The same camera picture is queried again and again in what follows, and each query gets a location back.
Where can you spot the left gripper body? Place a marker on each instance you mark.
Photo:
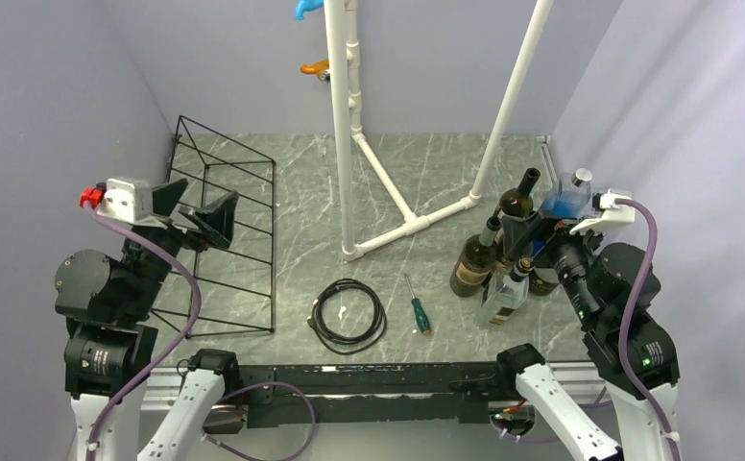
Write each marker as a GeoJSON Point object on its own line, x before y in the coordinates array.
{"type": "Point", "coordinates": [171, 239]}

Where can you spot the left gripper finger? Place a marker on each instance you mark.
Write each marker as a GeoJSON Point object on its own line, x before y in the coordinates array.
{"type": "Point", "coordinates": [213, 224]}
{"type": "Point", "coordinates": [166, 197]}

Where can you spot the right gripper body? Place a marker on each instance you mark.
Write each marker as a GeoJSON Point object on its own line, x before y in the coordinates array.
{"type": "Point", "coordinates": [568, 254]}

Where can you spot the dark green wine bottle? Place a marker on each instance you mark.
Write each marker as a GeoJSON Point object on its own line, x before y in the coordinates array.
{"type": "Point", "coordinates": [475, 260]}

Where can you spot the clear glass liquor bottle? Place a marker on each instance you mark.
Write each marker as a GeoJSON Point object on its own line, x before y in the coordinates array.
{"type": "Point", "coordinates": [506, 292]}

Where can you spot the dark bottle behind arm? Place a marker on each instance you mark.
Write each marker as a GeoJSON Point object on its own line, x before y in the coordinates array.
{"type": "Point", "coordinates": [543, 281]}

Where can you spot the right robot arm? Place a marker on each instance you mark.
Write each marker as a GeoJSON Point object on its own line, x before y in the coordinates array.
{"type": "Point", "coordinates": [610, 290]}

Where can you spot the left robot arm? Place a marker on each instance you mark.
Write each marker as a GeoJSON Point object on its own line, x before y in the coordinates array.
{"type": "Point", "coordinates": [105, 301]}

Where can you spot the tall dark wine bottle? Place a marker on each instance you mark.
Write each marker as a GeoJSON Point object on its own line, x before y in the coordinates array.
{"type": "Point", "coordinates": [517, 201]}

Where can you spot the blue glass bottle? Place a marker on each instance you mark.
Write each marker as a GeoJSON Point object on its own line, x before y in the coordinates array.
{"type": "Point", "coordinates": [568, 196]}

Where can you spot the orange hook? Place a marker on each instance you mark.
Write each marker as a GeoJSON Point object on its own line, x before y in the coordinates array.
{"type": "Point", "coordinates": [318, 69]}

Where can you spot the blue hook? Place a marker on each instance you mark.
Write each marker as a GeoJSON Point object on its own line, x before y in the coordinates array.
{"type": "Point", "coordinates": [305, 6]}

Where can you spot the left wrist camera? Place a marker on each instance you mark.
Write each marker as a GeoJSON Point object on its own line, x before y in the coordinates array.
{"type": "Point", "coordinates": [122, 199]}

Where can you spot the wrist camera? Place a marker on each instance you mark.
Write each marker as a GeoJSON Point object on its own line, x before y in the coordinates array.
{"type": "Point", "coordinates": [607, 216]}
{"type": "Point", "coordinates": [122, 199]}

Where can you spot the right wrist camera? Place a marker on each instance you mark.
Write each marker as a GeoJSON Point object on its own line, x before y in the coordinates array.
{"type": "Point", "coordinates": [607, 216]}

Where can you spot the black wire wine rack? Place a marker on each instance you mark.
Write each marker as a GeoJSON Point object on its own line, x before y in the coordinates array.
{"type": "Point", "coordinates": [238, 284]}

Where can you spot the green handled screwdriver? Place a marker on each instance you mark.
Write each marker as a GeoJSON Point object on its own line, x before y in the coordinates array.
{"type": "Point", "coordinates": [421, 318]}

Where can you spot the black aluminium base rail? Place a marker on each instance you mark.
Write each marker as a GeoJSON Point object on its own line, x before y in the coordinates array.
{"type": "Point", "coordinates": [370, 393]}

